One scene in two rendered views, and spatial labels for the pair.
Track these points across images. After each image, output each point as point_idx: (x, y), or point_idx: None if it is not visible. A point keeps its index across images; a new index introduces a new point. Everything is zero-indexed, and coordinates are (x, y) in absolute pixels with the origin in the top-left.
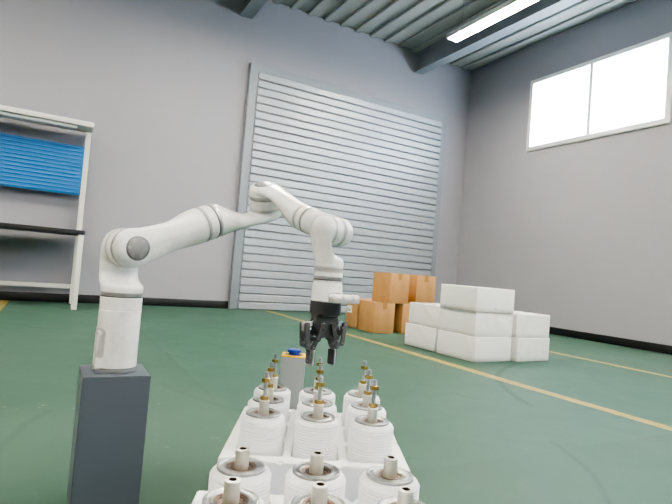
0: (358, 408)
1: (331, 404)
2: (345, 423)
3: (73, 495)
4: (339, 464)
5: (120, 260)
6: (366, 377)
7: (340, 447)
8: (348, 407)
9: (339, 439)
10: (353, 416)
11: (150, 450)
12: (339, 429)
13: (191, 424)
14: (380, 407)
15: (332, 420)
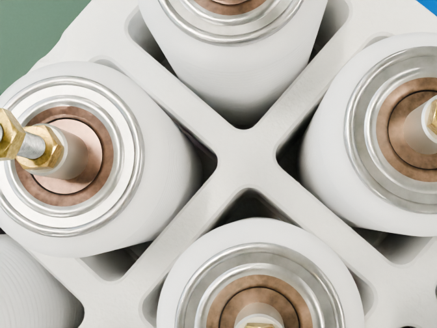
0: (142, 137)
1: (225, 252)
2: (157, 220)
3: None
4: (399, 6)
5: None
6: (22, 132)
7: (281, 123)
8: (142, 209)
9: (220, 192)
10: (171, 149)
11: None
12: (131, 287)
13: None
14: (27, 94)
15: (406, 49)
